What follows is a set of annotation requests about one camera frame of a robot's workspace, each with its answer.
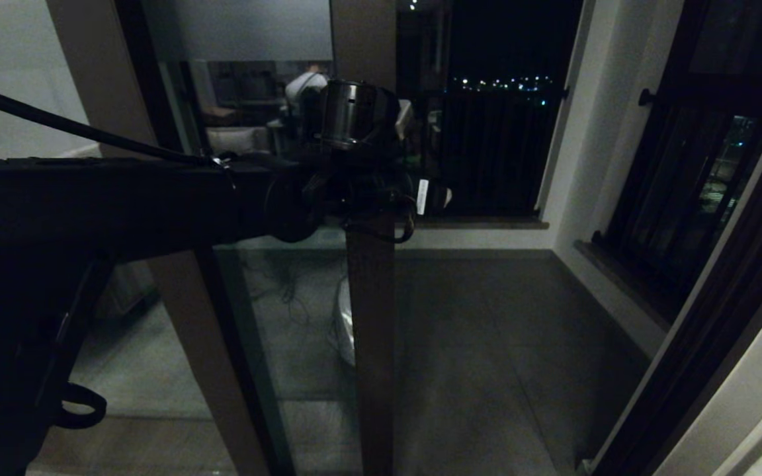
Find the brown framed sliding glass door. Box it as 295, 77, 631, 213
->
143, 0, 398, 476

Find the brown balcony ledge cap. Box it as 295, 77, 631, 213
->
414, 217, 549, 230

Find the black metal balcony railing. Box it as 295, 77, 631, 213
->
398, 86, 570, 216

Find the brown window sill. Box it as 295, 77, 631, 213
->
573, 239, 673, 331

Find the grey rug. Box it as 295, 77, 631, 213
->
67, 304, 213, 421

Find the dark brown door jamb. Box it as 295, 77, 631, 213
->
589, 66, 762, 476

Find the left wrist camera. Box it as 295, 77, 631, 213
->
396, 99, 415, 141

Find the brown fixed door frame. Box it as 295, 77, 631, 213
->
47, 0, 296, 476

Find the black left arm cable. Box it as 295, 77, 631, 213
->
0, 81, 226, 166

